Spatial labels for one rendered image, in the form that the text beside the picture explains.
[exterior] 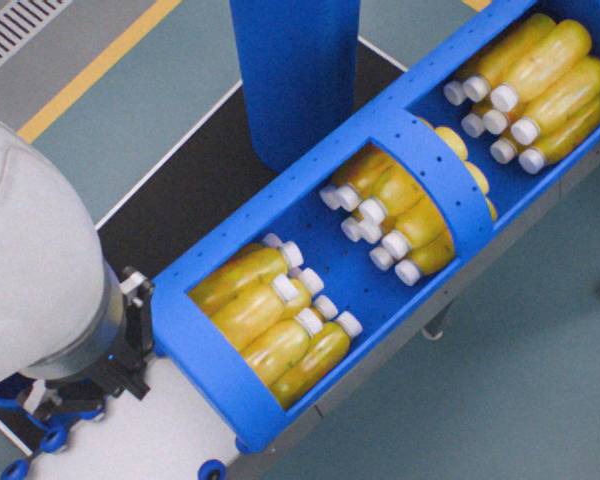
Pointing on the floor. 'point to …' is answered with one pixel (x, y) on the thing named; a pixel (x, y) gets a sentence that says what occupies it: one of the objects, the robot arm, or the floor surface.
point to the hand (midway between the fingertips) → (125, 377)
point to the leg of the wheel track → (441, 319)
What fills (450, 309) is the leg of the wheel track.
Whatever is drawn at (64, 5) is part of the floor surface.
